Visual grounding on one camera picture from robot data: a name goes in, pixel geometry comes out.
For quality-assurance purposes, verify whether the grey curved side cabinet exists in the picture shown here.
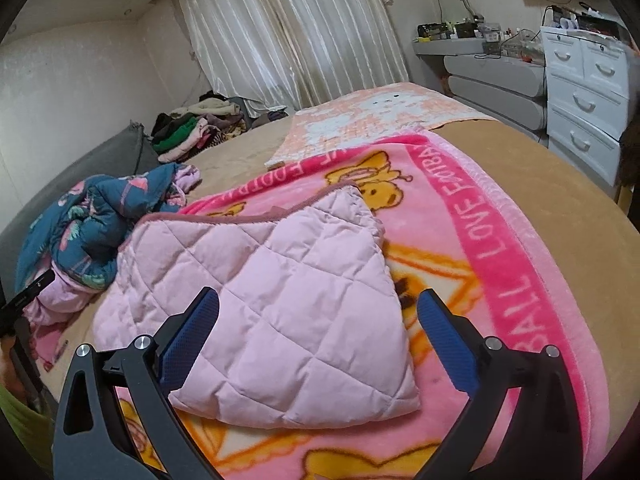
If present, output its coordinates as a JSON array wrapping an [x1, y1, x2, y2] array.
[[413, 38, 549, 145]]

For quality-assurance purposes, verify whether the dark blue floral quilted jacket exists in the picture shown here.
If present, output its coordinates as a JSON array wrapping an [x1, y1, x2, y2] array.
[[15, 162, 201, 327]]

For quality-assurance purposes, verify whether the white striped curtain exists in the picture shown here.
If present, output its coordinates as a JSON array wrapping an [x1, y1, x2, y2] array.
[[178, 0, 409, 110]]

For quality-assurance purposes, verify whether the tan bed cover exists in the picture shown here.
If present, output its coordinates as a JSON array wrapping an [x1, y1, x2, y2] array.
[[38, 117, 639, 476]]

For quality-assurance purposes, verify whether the clutter on side cabinet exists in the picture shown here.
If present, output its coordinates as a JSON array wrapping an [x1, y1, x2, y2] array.
[[413, 20, 544, 64]]

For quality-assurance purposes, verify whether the white chest of drawers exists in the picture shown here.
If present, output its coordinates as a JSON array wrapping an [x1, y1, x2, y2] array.
[[540, 27, 639, 195]]

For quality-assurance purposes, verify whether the pile of folded clothes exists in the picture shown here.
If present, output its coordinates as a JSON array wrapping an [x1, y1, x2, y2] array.
[[146, 91, 288, 164]]

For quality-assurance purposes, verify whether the peach white patterned blanket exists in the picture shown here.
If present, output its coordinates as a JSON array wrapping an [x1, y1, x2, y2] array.
[[266, 82, 490, 168]]

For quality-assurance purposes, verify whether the light pink quilted jacket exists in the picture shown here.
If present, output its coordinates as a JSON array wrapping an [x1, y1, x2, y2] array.
[[92, 185, 420, 429]]

